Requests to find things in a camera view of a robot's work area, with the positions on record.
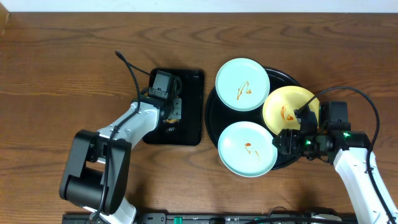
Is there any yellow green sponge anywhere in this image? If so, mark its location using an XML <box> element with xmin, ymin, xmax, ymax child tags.
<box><xmin>165</xmin><ymin>119</ymin><xmax>179</xmax><ymax>124</ymax></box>

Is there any yellow plate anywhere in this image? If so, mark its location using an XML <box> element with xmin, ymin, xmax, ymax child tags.
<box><xmin>262</xmin><ymin>86</ymin><xmax>314</xmax><ymax>135</ymax></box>

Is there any light blue plate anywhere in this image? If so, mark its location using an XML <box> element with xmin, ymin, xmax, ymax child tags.
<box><xmin>215</xmin><ymin>58</ymin><xmax>271</xmax><ymax>111</ymax></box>
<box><xmin>218</xmin><ymin>121</ymin><xmax>278</xmax><ymax>177</ymax></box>

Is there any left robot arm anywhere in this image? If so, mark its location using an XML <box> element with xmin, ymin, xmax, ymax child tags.
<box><xmin>59</xmin><ymin>95</ymin><xmax>175</xmax><ymax>223</ymax></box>

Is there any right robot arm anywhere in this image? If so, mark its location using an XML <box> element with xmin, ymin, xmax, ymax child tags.
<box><xmin>272</xmin><ymin>129</ymin><xmax>397</xmax><ymax>223</ymax></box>

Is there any black rectangular tray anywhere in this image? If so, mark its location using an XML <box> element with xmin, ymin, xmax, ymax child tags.
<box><xmin>143</xmin><ymin>68</ymin><xmax>205</xmax><ymax>146</ymax></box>

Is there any right black cable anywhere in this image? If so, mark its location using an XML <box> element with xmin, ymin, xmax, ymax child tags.
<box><xmin>294</xmin><ymin>86</ymin><xmax>396</xmax><ymax>218</ymax></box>

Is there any black cable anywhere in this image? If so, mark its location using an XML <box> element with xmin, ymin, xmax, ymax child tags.
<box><xmin>294</xmin><ymin>86</ymin><xmax>396</xmax><ymax>218</ymax></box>
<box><xmin>90</xmin><ymin>50</ymin><xmax>152</xmax><ymax>222</ymax></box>

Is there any left black cable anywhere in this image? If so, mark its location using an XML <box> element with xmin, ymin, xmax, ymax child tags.
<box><xmin>90</xmin><ymin>50</ymin><xmax>152</xmax><ymax>222</ymax></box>

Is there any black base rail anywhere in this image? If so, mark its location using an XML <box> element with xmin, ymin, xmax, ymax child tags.
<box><xmin>62</xmin><ymin>213</ymin><xmax>358</xmax><ymax>224</ymax></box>

